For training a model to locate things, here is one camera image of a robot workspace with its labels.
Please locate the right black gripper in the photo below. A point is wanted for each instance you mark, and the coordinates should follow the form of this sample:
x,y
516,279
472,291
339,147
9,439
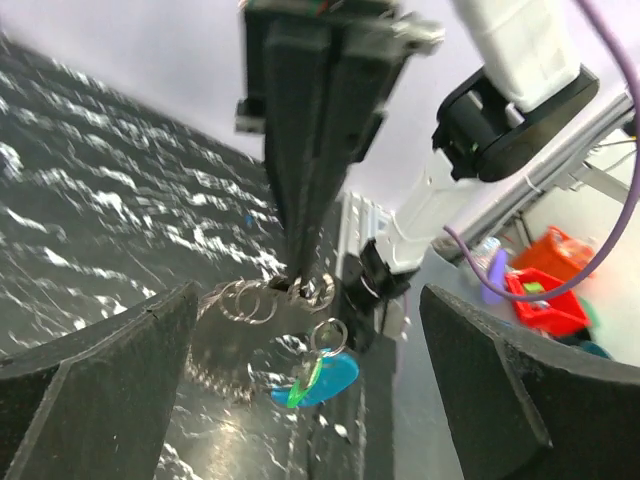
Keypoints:
x,y
317,76

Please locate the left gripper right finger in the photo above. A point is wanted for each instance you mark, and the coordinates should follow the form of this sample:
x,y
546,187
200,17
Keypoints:
x,y
520,406

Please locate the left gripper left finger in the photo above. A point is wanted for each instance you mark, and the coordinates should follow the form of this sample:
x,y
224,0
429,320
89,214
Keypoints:
x,y
96,404

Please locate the red parts bin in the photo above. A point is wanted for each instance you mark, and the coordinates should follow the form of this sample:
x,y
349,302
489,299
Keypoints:
x,y
560,316

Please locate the glittery silver cylinder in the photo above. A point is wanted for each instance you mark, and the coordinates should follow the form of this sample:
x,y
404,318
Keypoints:
x,y
484,253

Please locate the orange storage bin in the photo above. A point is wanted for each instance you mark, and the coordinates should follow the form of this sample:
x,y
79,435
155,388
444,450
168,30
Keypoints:
x,y
557,254

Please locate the green key tag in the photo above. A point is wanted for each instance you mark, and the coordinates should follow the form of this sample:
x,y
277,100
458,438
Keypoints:
x,y
306,378

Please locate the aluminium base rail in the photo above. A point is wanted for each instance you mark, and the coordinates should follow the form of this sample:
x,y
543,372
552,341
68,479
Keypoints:
x,y
474,210

